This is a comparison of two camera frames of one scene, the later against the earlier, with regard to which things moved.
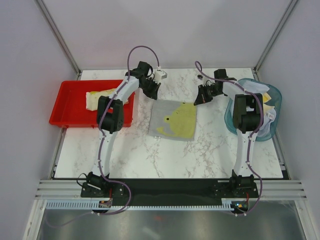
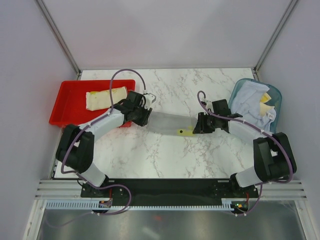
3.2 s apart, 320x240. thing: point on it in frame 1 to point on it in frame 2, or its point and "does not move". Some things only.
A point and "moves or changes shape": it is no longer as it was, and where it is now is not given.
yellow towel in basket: [265, 98] does not move
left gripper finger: [153, 91] to [143, 116]
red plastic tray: [69, 107] does not move
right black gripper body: [210, 91] to [210, 121]
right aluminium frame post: [288, 9] does not move
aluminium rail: [61, 190] does not move
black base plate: [168, 192] does not move
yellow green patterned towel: [92, 98] does not move
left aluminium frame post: [43, 9] does not move
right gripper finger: [201, 99] to [199, 128]
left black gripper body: [147, 85] to [141, 105]
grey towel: [173, 120] moves or changes shape
